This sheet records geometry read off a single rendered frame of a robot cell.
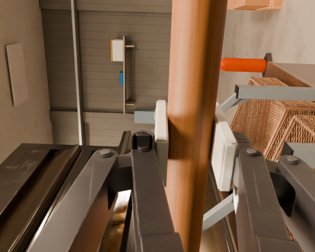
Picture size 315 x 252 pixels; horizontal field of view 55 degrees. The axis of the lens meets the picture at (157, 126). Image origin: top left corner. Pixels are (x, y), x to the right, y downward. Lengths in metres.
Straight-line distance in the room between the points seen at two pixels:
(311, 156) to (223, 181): 0.53
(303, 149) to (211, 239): 0.71
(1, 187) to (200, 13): 1.59
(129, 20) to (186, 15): 7.77
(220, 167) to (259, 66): 3.47
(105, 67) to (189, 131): 7.96
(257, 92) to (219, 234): 0.58
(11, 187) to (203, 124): 1.53
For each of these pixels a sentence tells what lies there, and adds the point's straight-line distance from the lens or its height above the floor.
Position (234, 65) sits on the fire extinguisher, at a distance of 3.56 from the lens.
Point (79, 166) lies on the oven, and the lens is 1.76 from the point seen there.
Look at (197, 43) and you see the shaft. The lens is 0.17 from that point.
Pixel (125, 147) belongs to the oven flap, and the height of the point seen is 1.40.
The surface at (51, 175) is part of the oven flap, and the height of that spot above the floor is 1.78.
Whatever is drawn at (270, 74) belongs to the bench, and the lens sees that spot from 1.93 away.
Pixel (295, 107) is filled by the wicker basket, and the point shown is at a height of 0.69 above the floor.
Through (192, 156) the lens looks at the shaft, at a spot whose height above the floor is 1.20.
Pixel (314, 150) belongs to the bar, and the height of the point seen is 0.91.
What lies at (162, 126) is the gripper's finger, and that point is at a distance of 0.17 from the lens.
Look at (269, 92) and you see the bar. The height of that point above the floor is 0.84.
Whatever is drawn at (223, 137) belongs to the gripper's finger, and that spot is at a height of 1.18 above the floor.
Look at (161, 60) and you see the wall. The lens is 7.96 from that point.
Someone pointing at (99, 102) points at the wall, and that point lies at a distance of 8.37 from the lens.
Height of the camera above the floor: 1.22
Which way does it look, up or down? 1 degrees up
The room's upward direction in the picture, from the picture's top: 88 degrees counter-clockwise
